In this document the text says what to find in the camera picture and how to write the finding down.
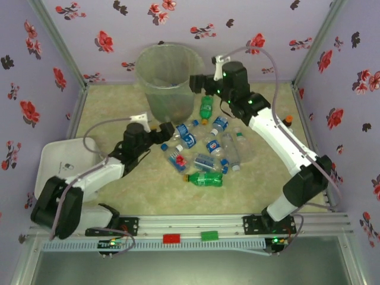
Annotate small circuit board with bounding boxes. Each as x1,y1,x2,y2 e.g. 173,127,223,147
97,238,127,252
270,236,289,248

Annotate round logo blue label bottle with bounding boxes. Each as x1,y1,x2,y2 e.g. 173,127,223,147
204,137,228,158

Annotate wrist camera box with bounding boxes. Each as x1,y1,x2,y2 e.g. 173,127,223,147
211,55,230,81
129,112,152,133

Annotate aluminium table side rail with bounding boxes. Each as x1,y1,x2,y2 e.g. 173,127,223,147
292,83,338,212
65,84,89,140

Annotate red flower label bottle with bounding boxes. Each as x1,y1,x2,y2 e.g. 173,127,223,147
160,143,191,175

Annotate green bottle orange cap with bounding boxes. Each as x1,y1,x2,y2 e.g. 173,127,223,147
198,94,215,125

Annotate aluminium frame post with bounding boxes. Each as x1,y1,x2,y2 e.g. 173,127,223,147
292,0,349,87
28,0,89,88

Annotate left arm grey cable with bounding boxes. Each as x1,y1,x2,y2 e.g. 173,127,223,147
49,117,137,257

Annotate green plastic block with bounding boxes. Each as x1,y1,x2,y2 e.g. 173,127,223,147
201,230,220,242

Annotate blue label bottle white cap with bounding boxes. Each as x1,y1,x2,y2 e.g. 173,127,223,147
175,133,198,152
210,109,235,136

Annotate clear bottle white cap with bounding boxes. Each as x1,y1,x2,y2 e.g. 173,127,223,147
221,133,243,173

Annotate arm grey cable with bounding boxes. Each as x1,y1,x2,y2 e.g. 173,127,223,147
227,46,344,256
49,117,137,257

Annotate grey metal front panel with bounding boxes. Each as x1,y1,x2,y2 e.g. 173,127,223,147
29,251,354,285

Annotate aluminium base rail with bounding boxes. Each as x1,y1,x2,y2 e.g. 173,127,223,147
29,214,354,238

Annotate red plastic block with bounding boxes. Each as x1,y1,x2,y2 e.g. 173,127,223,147
162,233,182,245

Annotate grey mesh waste bin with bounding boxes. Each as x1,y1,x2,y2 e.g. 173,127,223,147
135,43,204,125

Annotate grey slotted cable duct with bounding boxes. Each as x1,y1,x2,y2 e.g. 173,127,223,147
40,239,265,252

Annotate clear bottle green ring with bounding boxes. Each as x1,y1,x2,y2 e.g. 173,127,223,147
233,126,259,161

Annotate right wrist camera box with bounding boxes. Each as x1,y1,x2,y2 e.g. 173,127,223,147
211,55,230,81

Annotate crushed clear bottle blue cap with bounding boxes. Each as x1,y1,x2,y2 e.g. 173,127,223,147
191,153,230,172

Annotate green bottle yellow cap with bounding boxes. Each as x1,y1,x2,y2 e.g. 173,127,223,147
182,170,224,188

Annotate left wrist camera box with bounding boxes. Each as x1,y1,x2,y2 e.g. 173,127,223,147
129,112,152,133

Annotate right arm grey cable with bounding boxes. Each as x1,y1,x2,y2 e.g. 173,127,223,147
227,46,344,256

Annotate clear plastic bin liner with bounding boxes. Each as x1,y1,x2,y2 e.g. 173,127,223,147
135,43,205,96

